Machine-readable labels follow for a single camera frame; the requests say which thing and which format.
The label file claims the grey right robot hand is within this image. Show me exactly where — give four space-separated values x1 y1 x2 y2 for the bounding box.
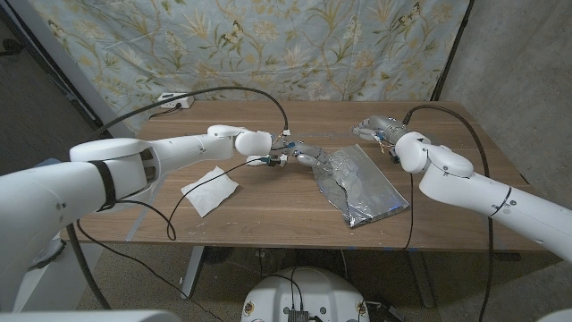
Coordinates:
350 114 410 145

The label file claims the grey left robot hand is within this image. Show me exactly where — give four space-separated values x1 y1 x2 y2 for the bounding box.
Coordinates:
276 139 337 174

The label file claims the aluminum foil sheet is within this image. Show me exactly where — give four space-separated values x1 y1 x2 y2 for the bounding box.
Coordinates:
312 143 410 229

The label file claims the white left shoulder cover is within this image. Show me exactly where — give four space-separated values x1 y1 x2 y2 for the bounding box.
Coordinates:
0 309 182 322

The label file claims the white right shoulder cover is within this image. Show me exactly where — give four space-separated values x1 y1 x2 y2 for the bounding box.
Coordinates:
535 307 572 322

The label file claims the crumpled white paper towel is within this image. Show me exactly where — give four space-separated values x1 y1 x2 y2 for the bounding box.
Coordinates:
245 154 290 169

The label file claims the flat white paper towel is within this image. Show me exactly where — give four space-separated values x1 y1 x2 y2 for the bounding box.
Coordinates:
181 165 240 218

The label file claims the black backdrop pole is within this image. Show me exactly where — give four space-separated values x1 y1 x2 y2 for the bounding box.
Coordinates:
431 0 475 102

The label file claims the floral printed backdrop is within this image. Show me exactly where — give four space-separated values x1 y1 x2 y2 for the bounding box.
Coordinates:
29 0 473 133

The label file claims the black ribbed round object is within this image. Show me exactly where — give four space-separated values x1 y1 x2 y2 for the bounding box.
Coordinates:
203 245 234 265

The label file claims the white power strip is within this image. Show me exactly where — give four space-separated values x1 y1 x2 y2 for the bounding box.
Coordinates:
156 92 195 109

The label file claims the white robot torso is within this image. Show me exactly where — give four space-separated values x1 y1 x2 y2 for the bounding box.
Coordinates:
240 267 371 322

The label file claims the grey table leg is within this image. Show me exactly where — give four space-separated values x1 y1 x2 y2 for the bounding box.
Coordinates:
405 250 437 309
180 245 206 301

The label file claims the black box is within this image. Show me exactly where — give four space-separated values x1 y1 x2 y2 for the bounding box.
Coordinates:
366 300 406 322

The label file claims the white stand panel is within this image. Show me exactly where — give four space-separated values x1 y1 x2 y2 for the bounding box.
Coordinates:
13 243 106 314

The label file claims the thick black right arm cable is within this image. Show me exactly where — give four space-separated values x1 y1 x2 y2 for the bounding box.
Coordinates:
401 104 495 322

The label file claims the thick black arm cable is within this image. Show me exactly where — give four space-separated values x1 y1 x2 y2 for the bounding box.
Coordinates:
401 104 495 322
64 85 290 312

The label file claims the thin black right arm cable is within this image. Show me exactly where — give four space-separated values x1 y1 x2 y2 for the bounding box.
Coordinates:
401 172 416 251

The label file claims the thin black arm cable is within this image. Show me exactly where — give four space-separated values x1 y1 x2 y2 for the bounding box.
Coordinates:
401 172 416 251
114 158 272 242

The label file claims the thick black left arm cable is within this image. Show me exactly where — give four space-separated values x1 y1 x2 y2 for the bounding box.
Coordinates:
64 85 290 312

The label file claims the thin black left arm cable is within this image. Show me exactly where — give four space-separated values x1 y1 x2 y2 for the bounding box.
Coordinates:
114 158 272 242

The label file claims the black torso cable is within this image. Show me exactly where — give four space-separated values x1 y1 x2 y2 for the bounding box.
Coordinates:
260 267 306 310

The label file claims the black power strip cable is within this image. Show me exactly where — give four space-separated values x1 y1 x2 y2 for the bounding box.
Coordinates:
148 103 182 120

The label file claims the long black trailing cable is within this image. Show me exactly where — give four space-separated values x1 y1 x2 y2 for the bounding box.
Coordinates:
75 218 227 322

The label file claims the light grey slanted post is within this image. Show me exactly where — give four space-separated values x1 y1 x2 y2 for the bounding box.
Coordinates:
6 0 135 140

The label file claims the black wall handle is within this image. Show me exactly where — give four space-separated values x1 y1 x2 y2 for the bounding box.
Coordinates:
0 38 26 57

